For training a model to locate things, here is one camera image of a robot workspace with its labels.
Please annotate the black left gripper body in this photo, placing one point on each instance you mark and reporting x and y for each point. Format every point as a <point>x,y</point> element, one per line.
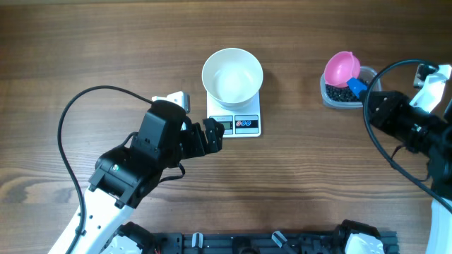
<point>192,143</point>

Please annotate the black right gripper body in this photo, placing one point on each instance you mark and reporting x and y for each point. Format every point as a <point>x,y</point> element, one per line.
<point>398,119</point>

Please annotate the pink scoop with blue handle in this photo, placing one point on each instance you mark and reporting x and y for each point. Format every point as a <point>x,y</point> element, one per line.
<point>343,70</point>

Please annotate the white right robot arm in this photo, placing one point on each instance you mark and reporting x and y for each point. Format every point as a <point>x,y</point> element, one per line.
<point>420,132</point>

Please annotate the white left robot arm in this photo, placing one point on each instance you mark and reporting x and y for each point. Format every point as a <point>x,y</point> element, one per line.
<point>123,176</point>

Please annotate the white digital kitchen scale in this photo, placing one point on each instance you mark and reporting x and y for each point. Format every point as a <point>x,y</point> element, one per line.
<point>239,122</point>

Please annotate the white bowl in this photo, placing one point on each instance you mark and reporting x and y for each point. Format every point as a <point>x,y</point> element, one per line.
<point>232,77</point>

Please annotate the clear plastic bean container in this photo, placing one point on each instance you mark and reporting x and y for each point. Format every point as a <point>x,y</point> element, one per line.
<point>367,73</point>

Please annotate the black beans in container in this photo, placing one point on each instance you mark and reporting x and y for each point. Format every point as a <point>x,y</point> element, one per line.
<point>341,94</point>

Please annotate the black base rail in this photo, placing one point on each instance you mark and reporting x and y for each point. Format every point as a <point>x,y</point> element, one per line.
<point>347,237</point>

